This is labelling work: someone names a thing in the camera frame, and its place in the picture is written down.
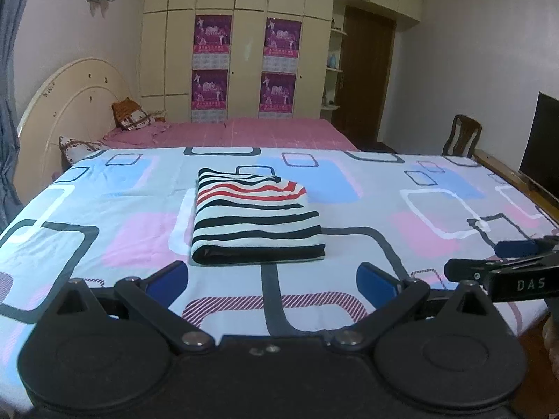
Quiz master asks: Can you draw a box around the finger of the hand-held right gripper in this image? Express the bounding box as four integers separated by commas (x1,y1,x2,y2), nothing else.
495,236,559,258
444,251,559,282

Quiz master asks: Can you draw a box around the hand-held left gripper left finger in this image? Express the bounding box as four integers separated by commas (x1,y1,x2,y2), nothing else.
55,260,216,353

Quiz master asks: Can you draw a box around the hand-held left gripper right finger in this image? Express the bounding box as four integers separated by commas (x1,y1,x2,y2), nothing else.
326,261,498,353

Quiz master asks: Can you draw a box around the striped small shirt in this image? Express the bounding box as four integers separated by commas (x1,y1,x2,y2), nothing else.
190,167,327,267

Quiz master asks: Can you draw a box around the person's right hand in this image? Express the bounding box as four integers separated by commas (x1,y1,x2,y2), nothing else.
542,314,559,378

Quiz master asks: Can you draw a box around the printed bed sheet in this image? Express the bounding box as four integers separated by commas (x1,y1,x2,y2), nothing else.
0,146,559,412

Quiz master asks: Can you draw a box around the black television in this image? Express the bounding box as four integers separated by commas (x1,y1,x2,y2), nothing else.
519,91,559,198

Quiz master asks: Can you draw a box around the wooden chair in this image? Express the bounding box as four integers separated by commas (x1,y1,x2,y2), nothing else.
441,114,483,158

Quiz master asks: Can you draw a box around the white patterned pillow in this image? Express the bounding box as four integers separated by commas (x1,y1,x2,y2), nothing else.
59,135,111,167

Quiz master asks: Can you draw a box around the orange checked pillow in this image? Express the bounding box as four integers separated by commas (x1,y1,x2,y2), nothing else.
111,97,157,132

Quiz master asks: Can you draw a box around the pink bed sheet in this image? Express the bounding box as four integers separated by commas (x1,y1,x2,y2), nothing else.
98,116,361,152

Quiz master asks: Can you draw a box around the dark wooden door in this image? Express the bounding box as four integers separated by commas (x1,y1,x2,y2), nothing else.
338,5,397,152

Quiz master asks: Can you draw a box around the cream corner shelf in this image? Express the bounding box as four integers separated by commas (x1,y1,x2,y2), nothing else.
321,17,350,124

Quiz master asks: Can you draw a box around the cream rounded headboard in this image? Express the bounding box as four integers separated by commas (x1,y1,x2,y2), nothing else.
14,57,141,204

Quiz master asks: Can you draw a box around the grey curtain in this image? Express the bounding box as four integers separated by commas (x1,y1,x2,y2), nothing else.
0,0,41,230

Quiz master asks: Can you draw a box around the cream wardrobe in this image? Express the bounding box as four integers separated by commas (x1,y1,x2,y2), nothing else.
139,0,423,124

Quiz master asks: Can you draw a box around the wooden bed frame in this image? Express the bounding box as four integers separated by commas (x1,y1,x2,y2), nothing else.
474,148,559,228

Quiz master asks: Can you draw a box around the purple wall poster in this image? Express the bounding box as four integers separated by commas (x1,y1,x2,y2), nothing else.
263,17,303,58
259,72,298,114
193,14,233,55
191,69,230,111

